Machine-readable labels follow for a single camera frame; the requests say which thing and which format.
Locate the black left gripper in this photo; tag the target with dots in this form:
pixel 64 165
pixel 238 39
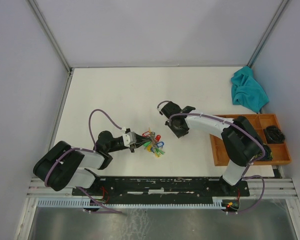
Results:
pixel 140 140

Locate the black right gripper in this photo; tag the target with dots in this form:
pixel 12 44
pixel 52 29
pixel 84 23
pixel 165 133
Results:
pixel 178 133

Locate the metal keyring with coloured keys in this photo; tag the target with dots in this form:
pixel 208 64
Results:
pixel 155 145

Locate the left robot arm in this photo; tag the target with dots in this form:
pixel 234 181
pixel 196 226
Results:
pixel 64 166

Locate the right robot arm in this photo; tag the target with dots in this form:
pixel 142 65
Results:
pixel 243 145

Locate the teal cloth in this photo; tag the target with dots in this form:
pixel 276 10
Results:
pixel 246 91

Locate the wooden compartment tray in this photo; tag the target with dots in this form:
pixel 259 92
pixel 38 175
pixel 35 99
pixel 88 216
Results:
pixel 276 152

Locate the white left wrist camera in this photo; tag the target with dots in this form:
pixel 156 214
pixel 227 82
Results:
pixel 129 137

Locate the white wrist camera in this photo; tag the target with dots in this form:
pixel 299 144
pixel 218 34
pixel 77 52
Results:
pixel 160 112
pixel 129 137

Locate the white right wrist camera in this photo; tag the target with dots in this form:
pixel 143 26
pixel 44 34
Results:
pixel 160 112

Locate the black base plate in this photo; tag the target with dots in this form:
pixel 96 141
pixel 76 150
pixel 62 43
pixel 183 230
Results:
pixel 117 186

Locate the grey cable duct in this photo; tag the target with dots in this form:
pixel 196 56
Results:
pixel 86 203

